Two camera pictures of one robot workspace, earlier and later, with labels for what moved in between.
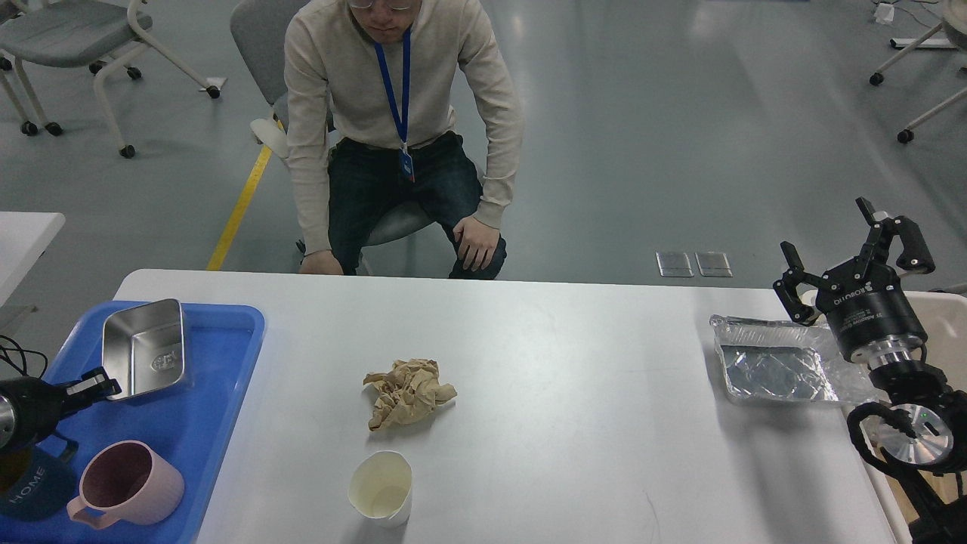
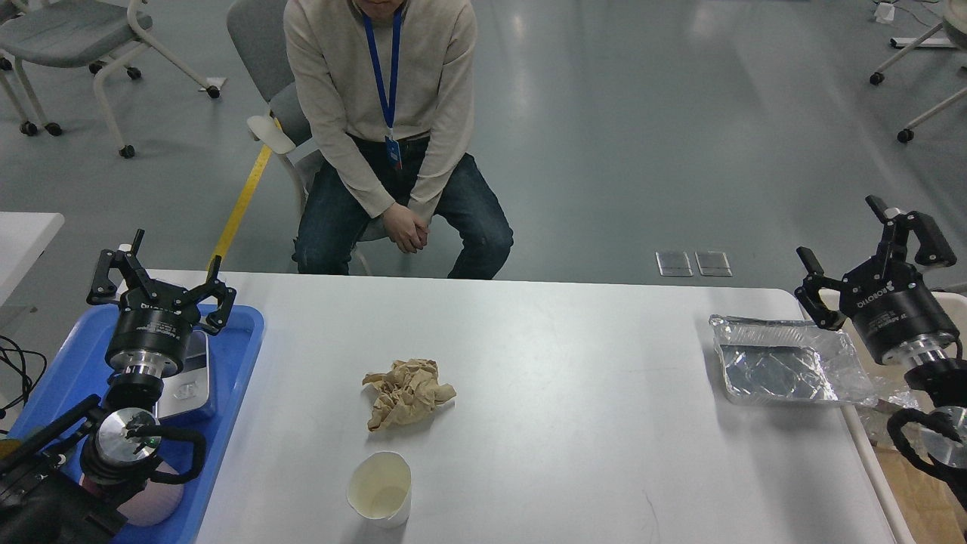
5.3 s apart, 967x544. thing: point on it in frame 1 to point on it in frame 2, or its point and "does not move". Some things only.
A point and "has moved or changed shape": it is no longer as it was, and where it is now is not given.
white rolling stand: (954, 25) does not move
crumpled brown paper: (410, 392) does not move
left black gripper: (31, 408) to (152, 329)
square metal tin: (143, 347) has moved or changed shape
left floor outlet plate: (674, 264) does not move
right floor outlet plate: (714, 264) does not move
